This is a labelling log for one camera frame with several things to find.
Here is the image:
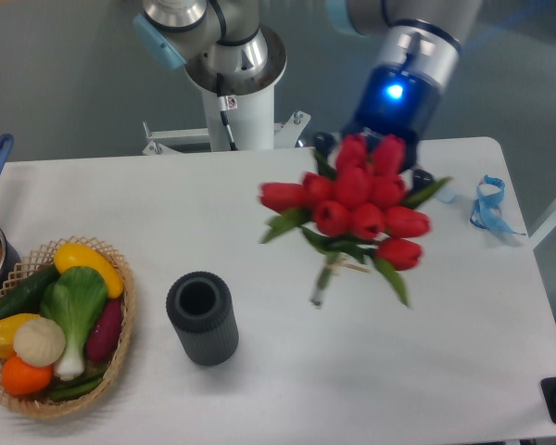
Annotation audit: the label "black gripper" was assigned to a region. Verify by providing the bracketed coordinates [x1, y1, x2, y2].
[312, 66, 441, 195]

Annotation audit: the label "red tulip bouquet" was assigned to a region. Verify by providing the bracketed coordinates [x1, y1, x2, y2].
[259, 134, 448, 308]

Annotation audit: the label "dark grey ribbed vase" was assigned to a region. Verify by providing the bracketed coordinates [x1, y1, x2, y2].
[166, 271, 239, 366]

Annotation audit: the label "small light blue cap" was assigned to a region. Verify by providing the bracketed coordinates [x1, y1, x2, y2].
[435, 186, 456, 204]

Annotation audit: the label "tangled blue ribbon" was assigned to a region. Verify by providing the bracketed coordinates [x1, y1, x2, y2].
[469, 174, 526, 236]

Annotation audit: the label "yellow toy squash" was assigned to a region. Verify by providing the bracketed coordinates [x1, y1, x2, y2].
[54, 242, 124, 299]

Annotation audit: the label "purple toy sweet potato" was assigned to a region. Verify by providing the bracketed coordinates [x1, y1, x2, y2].
[85, 299, 123, 362]

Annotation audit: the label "green toy bok choy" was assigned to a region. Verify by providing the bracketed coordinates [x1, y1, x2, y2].
[41, 266, 107, 382]

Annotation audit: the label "green toy cucumber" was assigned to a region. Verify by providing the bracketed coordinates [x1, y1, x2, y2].
[0, 264, 60, 320]

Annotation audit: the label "cream toy steamed bun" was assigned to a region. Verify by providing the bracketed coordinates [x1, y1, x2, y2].
[13, 317, 66, 367]

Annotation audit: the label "green toy bean pods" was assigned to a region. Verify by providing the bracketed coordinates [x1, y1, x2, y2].
[47, 368, 106, 402]

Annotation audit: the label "yellow toy bell pepper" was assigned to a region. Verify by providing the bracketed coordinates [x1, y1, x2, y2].
[0, 313, 40, 359]

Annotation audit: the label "orange toy fruit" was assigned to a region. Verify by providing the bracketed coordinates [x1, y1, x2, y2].
[1, 355, 53, 396]

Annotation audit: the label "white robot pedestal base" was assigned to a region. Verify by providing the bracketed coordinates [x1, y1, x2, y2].
[141, 76, 328, 157]

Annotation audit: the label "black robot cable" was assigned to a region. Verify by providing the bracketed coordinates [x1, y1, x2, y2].
[214, 72, 239, 152]

